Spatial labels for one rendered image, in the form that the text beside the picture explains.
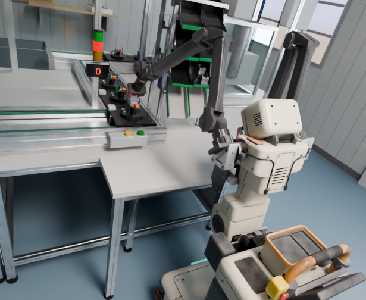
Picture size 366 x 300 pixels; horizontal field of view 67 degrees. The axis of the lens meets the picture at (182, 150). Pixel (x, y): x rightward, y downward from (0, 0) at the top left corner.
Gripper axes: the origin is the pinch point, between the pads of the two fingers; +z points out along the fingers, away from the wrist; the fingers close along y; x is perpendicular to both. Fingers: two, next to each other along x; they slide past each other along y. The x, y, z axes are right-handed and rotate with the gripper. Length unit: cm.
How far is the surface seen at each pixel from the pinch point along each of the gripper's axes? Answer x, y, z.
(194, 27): -20, -26, -40
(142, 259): 96, -9, 63
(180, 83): -2.2, -26.3, -12.3
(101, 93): -17.8, 10.9, 29.1
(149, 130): 23.1, -5.3, -1.2
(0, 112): 2, 68, 18
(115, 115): 8.7, 9.7, 8.9
